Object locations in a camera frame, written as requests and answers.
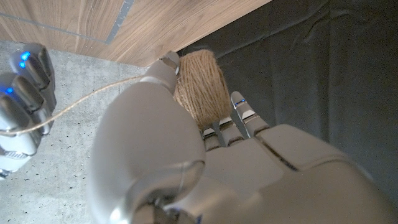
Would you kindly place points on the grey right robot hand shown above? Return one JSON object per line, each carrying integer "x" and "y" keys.
{"x": 18, "y": 146}

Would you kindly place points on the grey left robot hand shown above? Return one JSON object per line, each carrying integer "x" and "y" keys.
{"x": 248, "y": 186}

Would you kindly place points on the jute twine strand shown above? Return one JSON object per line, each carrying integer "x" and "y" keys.
{"x": 93, "y": 91}

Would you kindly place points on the jute twine spool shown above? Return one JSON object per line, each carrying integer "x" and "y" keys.
{"x": 202, "y": 87}

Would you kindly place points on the grey tape marking strip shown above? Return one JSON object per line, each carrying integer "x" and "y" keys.
{"x": 119, "y": 21}
{"x": 53, "y": 27}

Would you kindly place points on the black backdrop curtain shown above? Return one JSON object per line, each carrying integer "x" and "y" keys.
{"x": 311, "y": 62}

